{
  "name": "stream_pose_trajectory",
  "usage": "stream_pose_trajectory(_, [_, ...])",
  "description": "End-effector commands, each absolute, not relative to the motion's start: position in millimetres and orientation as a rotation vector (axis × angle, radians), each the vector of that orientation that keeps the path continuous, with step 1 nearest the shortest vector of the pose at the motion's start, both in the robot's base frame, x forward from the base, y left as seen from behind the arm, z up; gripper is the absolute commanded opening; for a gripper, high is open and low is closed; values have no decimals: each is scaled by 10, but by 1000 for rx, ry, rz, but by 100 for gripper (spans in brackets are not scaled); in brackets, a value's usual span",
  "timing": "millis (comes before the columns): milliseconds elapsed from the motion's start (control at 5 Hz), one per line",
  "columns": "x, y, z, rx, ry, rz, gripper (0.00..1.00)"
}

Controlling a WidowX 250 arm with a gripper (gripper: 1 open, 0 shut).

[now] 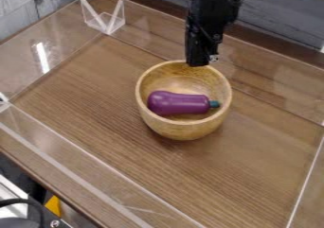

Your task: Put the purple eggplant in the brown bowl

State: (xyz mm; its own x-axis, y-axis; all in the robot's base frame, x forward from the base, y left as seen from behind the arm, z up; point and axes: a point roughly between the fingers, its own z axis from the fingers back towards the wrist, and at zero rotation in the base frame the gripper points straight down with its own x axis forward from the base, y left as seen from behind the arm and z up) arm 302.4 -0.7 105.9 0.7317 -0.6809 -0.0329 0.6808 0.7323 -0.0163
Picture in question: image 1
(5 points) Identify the black cable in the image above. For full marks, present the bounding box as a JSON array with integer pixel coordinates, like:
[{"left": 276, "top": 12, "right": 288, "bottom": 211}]
[{"left": 0, "top": 198, "right": 46, "bottom": 228}]

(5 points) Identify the black device with yellow label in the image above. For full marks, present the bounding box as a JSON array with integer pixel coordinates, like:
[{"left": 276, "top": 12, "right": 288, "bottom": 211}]
[{"left": 27, "top": 195, "right": 100, "bottom": 228}]

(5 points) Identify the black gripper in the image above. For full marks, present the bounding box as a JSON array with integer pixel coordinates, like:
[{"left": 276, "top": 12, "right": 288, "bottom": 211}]
[{"left": 185, "top": 0, "right": 243, "bottom": 67}]

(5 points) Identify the light wooden bowl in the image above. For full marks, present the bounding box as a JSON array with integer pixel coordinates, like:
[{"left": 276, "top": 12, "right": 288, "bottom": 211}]
[{"left": 134, "top": 61, "right": 233, "bottom": 141}]

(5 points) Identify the clear acrylic tray wall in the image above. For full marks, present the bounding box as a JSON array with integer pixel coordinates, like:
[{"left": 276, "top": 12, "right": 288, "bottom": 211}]
[{"left": 0, "top": 99, "right": 205, "bottom": 228}]

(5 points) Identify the clear acrylic corner bracket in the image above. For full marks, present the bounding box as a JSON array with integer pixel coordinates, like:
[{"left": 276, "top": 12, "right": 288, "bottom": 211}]
[{"left": 81, "top": 0, "right": 126, "bottom": 35}]

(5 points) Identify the purple toy eggplant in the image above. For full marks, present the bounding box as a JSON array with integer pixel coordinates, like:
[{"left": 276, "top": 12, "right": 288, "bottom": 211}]
[{"left": 148, "top": 91, "right": 220, "bottom": 115}]

